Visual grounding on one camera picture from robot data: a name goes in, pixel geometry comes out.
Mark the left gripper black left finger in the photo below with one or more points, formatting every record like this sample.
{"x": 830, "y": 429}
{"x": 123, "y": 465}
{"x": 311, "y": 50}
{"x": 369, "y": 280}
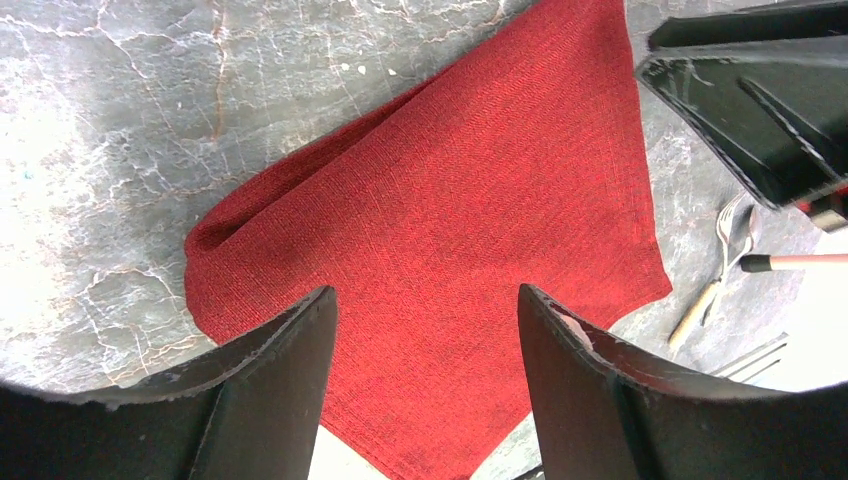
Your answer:
{"x": 248, "y": 409}

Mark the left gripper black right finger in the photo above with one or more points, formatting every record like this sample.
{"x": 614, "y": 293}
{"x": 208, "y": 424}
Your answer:
{"x": 606, "y": 409}

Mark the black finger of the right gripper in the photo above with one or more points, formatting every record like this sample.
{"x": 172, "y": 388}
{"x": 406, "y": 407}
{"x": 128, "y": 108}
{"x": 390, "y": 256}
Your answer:
{"x": 766, "y": 89}

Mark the dark red cloth napkin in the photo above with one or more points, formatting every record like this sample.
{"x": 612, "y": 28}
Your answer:
{"x": 523, "y": 162}

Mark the metal fork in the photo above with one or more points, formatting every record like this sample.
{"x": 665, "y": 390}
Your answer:
{"x": 723, "y": 229}

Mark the pink tripod stand legs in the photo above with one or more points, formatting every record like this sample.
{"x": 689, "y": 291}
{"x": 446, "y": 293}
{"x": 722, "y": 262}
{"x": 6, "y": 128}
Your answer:
{"x": 758, "y": 263}

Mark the wooden handled spoon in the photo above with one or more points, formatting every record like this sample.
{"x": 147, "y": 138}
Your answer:
{"x": 692, "y": 317}

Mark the aluminium frame rail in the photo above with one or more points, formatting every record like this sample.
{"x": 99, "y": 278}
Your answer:
{"x": 752, "y": 365}

